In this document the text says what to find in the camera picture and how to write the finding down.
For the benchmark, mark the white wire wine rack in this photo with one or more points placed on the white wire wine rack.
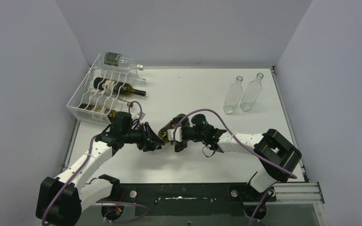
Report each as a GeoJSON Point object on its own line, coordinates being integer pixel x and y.
{"type": "Point", "coordinates": [87, 84]}

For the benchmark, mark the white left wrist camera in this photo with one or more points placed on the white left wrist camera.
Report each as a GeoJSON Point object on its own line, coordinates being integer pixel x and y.
{"type": "Point", "coordinates": [136, 119]}

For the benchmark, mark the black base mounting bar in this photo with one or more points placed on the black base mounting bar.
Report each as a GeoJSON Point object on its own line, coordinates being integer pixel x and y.
{"type": "Point", "coordinates": [191, 199]}

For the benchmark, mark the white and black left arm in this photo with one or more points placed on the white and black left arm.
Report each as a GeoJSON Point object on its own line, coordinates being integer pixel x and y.
{"type": "Point", "coordinates": [62, 199]}

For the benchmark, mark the olive bottle with black cap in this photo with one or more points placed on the olive bottle with black cap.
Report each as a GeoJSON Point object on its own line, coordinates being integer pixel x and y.
{"type": "Point", "coordinates": [96, 114]}

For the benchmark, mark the clear bottle with brown cap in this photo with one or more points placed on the clear bottle with brown cap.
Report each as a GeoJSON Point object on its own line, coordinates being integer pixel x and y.
{"type": "Point", "coordinates": [99, 98]}

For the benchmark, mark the clear bottle with dark label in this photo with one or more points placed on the clear bottle with dark label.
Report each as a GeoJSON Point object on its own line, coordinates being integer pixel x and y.
{"type": "Point", "coordinates": [121, 61]}

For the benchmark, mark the brown bottle with tan label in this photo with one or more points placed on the brown bottle with tan label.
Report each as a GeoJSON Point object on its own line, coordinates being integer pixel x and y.
{"type": "Point", "coordinates": [170, 125]}

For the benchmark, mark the clear bottle in rack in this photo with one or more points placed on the clear bottle in rack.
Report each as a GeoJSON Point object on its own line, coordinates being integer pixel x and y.
{"type": "Point", "coordinates": [128, 76]}

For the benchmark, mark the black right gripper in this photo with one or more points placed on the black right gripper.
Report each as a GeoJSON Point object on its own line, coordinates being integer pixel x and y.
{"type": "Point", "coordinates": [187, 133]}

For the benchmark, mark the clear square glass bottle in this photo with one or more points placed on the clear square glass bottle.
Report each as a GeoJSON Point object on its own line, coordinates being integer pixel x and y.
{"type": "Point", "coordinates": [252, 92]}

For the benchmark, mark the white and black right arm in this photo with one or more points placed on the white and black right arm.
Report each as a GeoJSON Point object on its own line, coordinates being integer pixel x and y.
{"type": "Point", "coordinates": [278, 156]}

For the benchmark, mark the dark green wine bottle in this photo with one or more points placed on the dark green wine bottle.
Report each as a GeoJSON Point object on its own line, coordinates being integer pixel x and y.
{"type": "Point", "coordinates": [116, 87]}

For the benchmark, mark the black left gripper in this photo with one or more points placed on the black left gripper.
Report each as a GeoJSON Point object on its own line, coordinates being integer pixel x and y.
{"type": "Point", "coordinates": [146, 137]}

